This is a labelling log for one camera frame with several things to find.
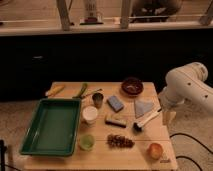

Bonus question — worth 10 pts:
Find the grey folded cloth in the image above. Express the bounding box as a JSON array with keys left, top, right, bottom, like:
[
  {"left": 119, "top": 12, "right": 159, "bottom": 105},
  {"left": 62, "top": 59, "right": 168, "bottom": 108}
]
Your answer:
[{"left": 134, "top": 100, "right": 154, "bottom": 118}]

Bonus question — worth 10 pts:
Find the blue sponge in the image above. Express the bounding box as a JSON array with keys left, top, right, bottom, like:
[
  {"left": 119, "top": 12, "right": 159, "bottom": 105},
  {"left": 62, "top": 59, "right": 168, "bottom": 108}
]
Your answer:
[{"left": 107, "top": 96, "right": 124, "bottom": 112}]

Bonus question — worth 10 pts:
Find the dark brown bowl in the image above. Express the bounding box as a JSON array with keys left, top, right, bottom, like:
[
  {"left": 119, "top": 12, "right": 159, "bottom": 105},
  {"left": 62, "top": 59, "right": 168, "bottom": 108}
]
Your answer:
[{"left": 121, "top": 77, "right": 144, "bottom": 96}]

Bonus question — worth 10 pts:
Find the black cable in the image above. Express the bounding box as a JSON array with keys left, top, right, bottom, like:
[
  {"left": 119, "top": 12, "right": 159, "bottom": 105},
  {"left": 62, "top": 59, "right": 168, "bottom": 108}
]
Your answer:
[{"left": 169, "top": 132, "right": 213, "bottom": 171}]

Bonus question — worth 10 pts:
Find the white paper cup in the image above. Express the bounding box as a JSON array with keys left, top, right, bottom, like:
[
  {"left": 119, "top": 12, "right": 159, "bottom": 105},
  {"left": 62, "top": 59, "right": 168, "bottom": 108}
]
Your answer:
[{"left": 82, "top": 106, "right": 98, "bottom": 124}]

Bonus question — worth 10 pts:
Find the wooden block eraser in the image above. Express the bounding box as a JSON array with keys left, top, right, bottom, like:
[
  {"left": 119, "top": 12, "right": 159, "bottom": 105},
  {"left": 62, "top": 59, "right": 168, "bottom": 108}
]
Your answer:
[{"left": 105, "top": 114, "right": 127, "bottom": 128}]

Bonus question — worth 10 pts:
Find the green handled peeler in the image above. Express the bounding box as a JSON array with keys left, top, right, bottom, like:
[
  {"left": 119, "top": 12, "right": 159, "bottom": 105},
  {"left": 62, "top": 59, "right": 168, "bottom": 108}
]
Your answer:
[{"left": 73, "top": 83, "right": 88, "bottom": 98}]

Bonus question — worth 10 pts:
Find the red yellow apple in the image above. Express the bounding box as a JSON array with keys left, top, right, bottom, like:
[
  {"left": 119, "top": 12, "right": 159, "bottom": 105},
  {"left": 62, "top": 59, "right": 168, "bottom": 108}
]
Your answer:
[{"left": 147, "top": 143, "right": 163, "bottom": 160}]

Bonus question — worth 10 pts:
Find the green plastic tray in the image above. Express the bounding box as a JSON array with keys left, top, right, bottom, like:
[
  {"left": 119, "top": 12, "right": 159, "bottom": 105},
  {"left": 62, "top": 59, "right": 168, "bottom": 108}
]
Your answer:
[{"left": 20, "top": 99, "right": 81, "bottom": 157}]

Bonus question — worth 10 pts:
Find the black white brush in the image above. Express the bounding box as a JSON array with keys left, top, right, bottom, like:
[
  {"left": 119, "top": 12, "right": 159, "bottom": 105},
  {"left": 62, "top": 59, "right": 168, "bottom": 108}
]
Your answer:
[{"left": 133, "top": 109, "right": 162, "bottom": 132}]

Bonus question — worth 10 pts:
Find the small green cup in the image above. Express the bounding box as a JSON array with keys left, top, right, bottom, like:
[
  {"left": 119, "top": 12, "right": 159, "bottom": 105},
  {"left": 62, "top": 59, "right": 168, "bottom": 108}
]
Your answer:
[{"left": 79, "top": 134, "right": 95, "bottom": 151}]

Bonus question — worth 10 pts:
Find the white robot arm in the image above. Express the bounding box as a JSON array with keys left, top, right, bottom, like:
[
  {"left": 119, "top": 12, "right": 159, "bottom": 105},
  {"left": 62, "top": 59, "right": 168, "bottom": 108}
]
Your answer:
[{"left": 158, "top": 62, "right": 213, "bottom": 125}]

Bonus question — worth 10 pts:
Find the brown pine cone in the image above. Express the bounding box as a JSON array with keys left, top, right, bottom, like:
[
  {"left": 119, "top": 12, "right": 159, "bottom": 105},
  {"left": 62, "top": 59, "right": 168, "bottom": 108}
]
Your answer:
[{"left": 107, "top": 134, "right": 135, "bottom": 148}]

